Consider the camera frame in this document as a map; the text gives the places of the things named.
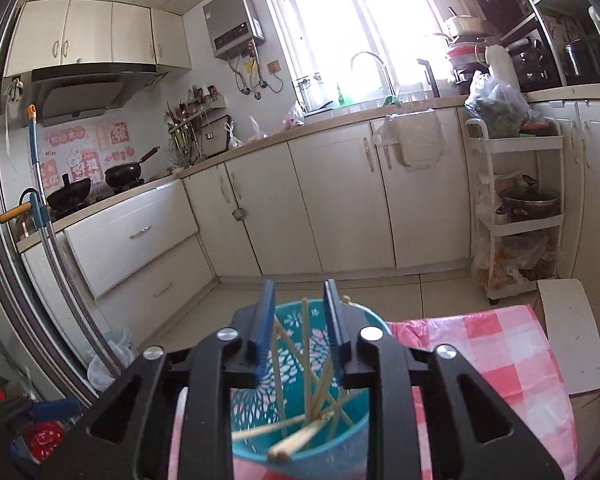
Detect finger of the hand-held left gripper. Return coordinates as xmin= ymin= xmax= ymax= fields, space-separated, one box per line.
xmin=0 ymin=397 xmax=82 ymax=426

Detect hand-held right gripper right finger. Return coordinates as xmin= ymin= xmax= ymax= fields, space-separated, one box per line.
xmin=323 ymin=279 xmax=566 ymax=480

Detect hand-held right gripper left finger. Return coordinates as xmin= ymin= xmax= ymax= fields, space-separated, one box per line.
xmin=32 ymin=279 xmax=277 ymax=480

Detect pile of wooden chopsticks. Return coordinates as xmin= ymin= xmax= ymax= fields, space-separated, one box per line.
xmin=232 ymin=296 xmax=366 ymax=462

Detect teal plastic cutout basket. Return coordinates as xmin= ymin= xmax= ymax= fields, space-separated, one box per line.
xmin=230 ymin=300 xmax=396 ymax=480

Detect white plastic trash bag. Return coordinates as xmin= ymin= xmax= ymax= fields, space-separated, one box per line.
xmin=87 ymin=327 xmax=133 ymax=393

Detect cream base cabinets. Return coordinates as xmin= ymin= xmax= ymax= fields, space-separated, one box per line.
xmin=20 ymin=105 xmax=473 ymax=346

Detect red white checkered tablecloth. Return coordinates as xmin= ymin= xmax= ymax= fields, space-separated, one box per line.
xmin=170 ymin=305 xmax=578 ymax=480

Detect metal kettle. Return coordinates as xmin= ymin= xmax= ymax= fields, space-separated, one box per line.
xmin=15 ymin=187 xmax=42 ymax=241

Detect bag of snack packets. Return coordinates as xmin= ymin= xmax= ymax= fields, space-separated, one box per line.
xmin=472 ymin=232 xmax=556 ymax=293

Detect white hanging plastic bag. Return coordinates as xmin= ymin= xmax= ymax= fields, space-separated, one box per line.
xmin=371 ymin=110 xmax=445 ymax=173

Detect mop with metal pole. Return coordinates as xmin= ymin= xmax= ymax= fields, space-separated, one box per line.
xmin=0 ymin=105 xmax=123 ymax=378

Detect black lidded wok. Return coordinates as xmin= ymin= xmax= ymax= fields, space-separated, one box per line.
xmin=46 ymin=174 xmax=92 ymax=213

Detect dark lidded pot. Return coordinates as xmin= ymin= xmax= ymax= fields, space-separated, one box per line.
xmin=495 ymin=175 xmax=562 ymax=223

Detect white stool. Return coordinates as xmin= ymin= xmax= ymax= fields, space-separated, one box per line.
xmin=536 ymin=278 xmax=600 ymax=396

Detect white rolling cart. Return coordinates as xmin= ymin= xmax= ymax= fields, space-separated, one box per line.
xmin=464 ymin=117 xmax=566 ymax=306

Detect black angular tap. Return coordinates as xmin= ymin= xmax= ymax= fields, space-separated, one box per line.
xmin=416 ymin=58 xmax=441 ymax=98

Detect plastic bag of greens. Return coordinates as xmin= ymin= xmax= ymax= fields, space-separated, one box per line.
xmin=464 ymin=71 xmax=548 ymax=138

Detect chrome gooseneck faucet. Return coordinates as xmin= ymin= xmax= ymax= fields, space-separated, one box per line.
xmin=350 ymin=51 xmax=397 ymax=103

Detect black range hood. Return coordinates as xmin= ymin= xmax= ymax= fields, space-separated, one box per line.
xmin=30 ymin=62 xmax=170 ymax=127

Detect stack of pink bowls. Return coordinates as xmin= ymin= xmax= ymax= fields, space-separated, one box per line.
xmin=447 ymin=35 xmax=481 ymax=83

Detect white thermos jug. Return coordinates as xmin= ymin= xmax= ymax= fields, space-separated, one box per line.
xmin=484 ymin=45 xmax=521 ymax=93

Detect white framed window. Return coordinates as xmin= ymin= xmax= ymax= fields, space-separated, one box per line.
xmin=262 ymin=0 xmax=448 ymax=111

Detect white cooking pot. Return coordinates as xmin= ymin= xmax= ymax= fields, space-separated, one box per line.
xmin=445 ymin=15 xmax=481 ymax=36

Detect black countertop oven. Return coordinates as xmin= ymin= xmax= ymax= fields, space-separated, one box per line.
xmin=510 ymin=35 xmax=563 ymax=88

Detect black stockpot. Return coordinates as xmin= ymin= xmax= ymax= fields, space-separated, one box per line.
xmin=562 ymin=37 xmax=600 ymax=86

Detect white countertop shelf rack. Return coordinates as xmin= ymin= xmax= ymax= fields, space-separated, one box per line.
xmin=500 ymin=0 xmax=600 ymax=91

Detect wall rack of utensils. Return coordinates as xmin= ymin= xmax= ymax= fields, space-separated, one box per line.
xmin=164 ymin=86 xmax=228 ymax=166

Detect pink wall stickers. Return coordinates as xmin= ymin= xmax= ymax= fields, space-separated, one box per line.
xmin=42 ymin=120 xmax=131 ymax=186

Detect grey wall water heater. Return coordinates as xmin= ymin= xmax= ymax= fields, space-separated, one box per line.
xmin=202 ymin=0 xmax=266 ymax=59

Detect cream wall cabinets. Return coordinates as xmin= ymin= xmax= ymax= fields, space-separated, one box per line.
xmin=4 ymin=0 xmax=192 ymax=78

